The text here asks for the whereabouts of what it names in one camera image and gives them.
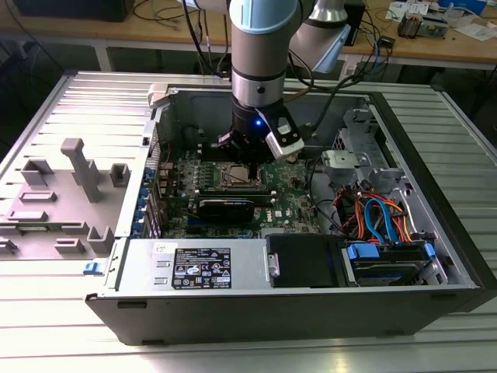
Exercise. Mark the silver metal drive cage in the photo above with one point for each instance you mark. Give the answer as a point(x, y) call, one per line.
point(382, 175)

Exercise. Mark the white printed papers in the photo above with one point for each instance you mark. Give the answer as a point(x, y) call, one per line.
point(404, 8)

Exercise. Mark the grey electronic device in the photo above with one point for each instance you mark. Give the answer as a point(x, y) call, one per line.
point(435, 27)

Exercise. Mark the wooden desk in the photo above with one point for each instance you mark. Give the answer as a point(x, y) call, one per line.
point(97, 27)

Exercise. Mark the small black box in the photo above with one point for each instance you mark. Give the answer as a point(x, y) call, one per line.
point(387, 41)

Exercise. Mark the copper finned heatsink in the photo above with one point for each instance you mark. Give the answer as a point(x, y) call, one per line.
point(409, 25)

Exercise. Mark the white paper sheet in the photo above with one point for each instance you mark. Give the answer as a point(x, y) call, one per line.
point(475, 32)

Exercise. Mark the black graphics card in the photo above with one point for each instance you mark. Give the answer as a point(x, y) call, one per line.
point(225, 211)

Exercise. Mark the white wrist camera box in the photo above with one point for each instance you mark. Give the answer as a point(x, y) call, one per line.
point(287, 145)

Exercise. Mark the silver latch bracket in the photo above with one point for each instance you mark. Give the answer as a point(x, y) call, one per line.
point(338, 159)

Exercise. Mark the white labelled box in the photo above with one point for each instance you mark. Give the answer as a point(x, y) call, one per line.
point(348, 70)

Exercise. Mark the black open PC case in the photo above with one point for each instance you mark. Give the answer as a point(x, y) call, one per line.
point(252, 318)

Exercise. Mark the silver CPU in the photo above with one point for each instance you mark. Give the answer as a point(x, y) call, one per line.
point(238, 175)

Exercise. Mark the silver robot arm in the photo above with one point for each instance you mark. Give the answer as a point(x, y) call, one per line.
point(260, 46)

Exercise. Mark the grey parts rack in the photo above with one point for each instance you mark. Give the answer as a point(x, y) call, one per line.
point(58, 210)

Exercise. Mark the black tower device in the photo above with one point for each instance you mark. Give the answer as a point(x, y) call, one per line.
point(357, 23)

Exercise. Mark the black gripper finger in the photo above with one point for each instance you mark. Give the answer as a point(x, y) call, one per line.
point(237, 145)
point(262, 151)

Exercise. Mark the clear plastic bag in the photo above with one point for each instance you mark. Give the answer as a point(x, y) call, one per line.
point(462, 11)

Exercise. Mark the silver power supply unit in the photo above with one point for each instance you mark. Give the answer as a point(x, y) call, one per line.
point(248, 268)

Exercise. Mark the large black box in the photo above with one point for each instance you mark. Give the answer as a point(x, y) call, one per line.
point(77, 9)

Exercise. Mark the green motherboard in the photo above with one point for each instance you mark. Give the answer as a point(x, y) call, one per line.
point(289, 194)

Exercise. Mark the blue card retainer clip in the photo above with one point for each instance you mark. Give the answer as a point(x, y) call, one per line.
point(148, 175)
point(144, 193)
point(138, 227)
point(142, 206)

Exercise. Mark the hard disk in blue carrier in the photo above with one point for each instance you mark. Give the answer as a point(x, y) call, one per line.
point(363, 252)

